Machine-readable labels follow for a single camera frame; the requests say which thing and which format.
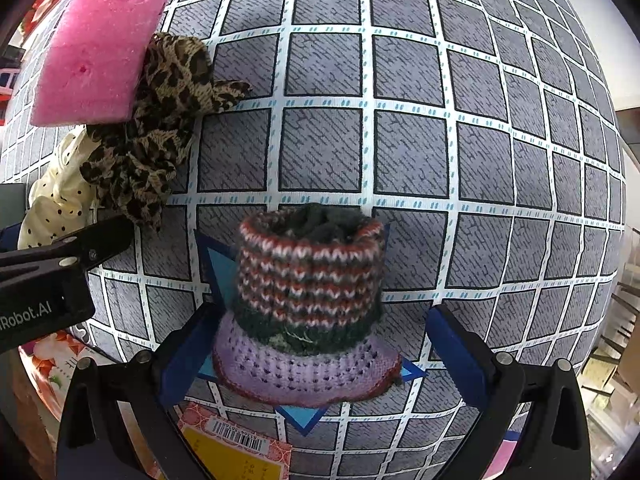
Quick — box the striped knitted hat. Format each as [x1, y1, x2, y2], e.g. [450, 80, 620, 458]
[232, 203, 387, 356]

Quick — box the blue star sticker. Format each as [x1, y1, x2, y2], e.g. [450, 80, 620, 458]
[194, 232, 426, 436]

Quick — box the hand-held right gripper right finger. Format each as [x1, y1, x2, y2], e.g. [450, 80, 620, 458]
[425, 304, 593, 480]

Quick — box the purple crocheted hat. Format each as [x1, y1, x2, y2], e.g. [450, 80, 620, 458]
[212, 310, 403, 407]

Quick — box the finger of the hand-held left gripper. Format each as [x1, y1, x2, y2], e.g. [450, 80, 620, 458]
[0, 216, 136, 283]

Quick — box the cream polka dot cloth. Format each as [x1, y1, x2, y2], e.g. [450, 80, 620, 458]
[17, 127, 101, 251]

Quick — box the grey checked tablecloth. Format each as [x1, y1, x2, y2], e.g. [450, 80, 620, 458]
[0, 0, 628, 480]

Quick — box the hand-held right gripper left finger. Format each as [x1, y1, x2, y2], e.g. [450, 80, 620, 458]
[55, 300, 226, 480]

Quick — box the pink sponge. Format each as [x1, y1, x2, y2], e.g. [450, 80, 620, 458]
[30, 0, 175, 127]

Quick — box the white box with floral print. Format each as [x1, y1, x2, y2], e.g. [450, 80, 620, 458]
[17, 332, 121, 411]

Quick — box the leopard print cloth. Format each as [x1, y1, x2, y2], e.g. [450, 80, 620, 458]
[80, 32, 251, 233]

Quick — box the red yellow paper box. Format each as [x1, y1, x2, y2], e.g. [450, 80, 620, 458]
[180, 402, 293, 480]

